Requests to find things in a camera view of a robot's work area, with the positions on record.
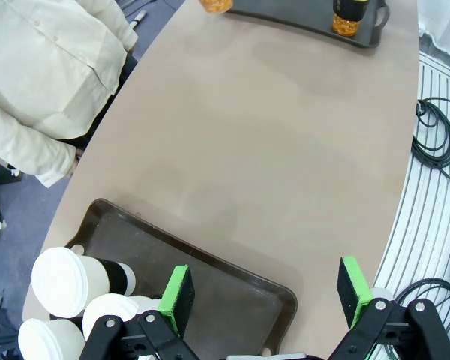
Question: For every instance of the person's right forearm cream sleeve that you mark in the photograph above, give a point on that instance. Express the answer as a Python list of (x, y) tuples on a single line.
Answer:
[(26, 150)]

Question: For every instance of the dark brown serving tray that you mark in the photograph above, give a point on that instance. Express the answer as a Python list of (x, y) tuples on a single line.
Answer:
[(225, 296)]

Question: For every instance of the grey marker pen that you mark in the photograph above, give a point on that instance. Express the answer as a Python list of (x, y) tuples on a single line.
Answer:
[(138, 18)]

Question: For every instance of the white paper cup black sleeve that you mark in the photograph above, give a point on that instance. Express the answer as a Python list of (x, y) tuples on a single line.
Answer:
[(45, 341), (60, 281), (105, 311)]

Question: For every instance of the orange bottle with black label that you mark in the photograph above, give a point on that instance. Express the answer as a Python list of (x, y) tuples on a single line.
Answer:
[(347, 20)]

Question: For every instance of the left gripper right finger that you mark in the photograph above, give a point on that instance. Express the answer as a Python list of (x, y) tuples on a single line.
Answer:
[(352, 292)]

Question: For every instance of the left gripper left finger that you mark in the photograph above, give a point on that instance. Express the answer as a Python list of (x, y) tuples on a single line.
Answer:
[(180, 296)]

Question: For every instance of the person's right hand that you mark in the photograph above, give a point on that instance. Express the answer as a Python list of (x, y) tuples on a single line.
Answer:
[(78, 159)]

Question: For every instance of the black serving tray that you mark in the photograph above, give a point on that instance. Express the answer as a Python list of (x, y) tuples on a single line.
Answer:
[(303, 17)]

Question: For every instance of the person's torso cream shirt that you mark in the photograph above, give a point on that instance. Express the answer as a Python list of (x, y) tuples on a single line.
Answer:
[(48, 56)]

